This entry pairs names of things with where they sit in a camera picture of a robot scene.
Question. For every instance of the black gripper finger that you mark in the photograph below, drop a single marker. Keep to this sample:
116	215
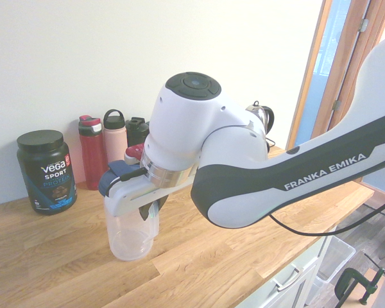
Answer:
144	213
162	202

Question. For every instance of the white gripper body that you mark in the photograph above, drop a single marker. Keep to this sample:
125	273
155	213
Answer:
131	199

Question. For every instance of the clear pitcher blue lid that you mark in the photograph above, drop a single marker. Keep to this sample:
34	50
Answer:
128	237

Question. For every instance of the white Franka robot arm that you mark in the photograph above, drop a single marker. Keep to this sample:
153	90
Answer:
308	179

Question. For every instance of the red water bottle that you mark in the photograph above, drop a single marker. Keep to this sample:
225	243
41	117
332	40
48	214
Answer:
91	154

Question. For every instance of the pink bottle black lid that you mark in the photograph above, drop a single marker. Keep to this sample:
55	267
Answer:
115	144

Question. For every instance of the black shaker bottle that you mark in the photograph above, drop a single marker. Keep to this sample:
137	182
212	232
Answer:
136	131

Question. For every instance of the black Vega protein tub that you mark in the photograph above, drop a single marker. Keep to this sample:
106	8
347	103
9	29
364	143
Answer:
48	173

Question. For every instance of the steel electric kettle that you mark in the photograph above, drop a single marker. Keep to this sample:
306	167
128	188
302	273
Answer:
263	115

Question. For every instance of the white kitchen cabinet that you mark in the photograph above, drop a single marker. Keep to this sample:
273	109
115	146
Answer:
301	279

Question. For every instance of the clear plastic storage bin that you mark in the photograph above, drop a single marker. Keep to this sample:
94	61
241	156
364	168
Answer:
337	256

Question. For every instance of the metal door hinge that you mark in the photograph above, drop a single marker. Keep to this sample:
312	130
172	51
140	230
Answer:
364	25
337	105

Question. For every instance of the green metal clamp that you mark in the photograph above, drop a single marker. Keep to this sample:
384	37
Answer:
356	279

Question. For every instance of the red white wrist camera mount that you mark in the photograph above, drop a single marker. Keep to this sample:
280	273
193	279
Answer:
134	153

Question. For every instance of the wooden door frame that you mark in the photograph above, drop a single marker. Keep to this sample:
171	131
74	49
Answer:
343	51

